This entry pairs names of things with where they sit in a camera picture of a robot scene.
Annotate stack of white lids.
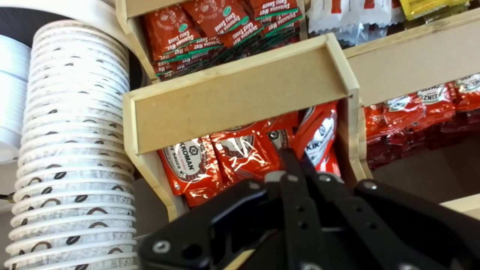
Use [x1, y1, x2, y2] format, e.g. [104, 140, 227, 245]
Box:
[0, 32, 33, 163]

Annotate pile red sriracha sachets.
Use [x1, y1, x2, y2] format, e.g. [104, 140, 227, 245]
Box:
[143, 0, 308, 80]

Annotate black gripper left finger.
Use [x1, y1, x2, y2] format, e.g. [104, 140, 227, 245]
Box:
[138, 146, 327, 270]

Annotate red ketchup packets in rack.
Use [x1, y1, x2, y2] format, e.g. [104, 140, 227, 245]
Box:
[342, 5, 480, 169]

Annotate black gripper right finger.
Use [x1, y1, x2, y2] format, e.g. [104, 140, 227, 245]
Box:
[299, 160, 480, 270]

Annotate bamboo organizer bin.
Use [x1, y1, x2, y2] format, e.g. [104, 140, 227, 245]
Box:
[113, 0, 312, 83]
[122, 31, 374, 223]

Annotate short stack paper cups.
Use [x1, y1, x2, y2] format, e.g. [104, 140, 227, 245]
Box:
[3, 17, 141, 270]

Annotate pile red ketchup sachets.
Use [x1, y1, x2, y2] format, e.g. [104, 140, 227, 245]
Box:
[363, 73, 480, 169]

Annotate pile yellow and white sachets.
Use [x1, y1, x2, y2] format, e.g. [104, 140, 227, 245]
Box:
[305, 0, 471, 46]

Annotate red ketchup sachet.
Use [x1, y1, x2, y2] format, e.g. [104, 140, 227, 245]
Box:
[158, 133, 228, 208]
[291, 100, 342, 179]
[209, 115, 302, 187]

